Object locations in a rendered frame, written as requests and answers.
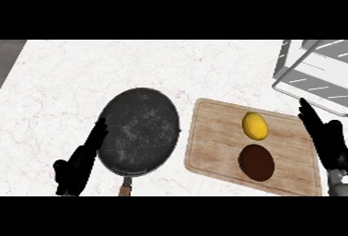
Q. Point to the yellow lemon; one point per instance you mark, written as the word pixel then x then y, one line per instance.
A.
pixel 256 126

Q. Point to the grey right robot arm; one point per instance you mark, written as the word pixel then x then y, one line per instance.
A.
pixel 339 182

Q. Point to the wooden cutting board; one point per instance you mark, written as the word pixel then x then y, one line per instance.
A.
pixel 213 144

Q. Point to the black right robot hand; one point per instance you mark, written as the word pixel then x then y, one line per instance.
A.
pixel 325 138

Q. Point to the dark frying pan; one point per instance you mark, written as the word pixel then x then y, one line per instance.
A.
pixel 138 132

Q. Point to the dark brown oval fruit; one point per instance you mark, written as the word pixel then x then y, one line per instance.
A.
pixel 258 162

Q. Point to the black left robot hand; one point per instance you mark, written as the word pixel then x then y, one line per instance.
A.
pixel 78 162

